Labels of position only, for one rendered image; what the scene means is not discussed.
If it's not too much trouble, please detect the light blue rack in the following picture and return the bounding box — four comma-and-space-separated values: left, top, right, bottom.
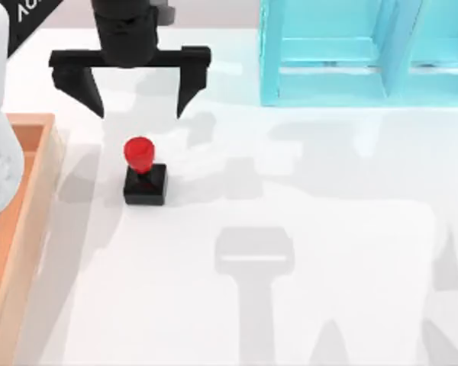
258, 0, 458, 109

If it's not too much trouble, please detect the shallow salmon-coloured box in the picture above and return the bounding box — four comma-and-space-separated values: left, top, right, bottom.
0, 113, 68, 366

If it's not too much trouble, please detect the pale grey rounded box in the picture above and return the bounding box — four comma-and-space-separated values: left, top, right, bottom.
156, 0, 177, 24

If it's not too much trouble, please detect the red and black stamp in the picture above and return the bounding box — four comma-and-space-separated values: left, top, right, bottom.
122, 136, 169, 207

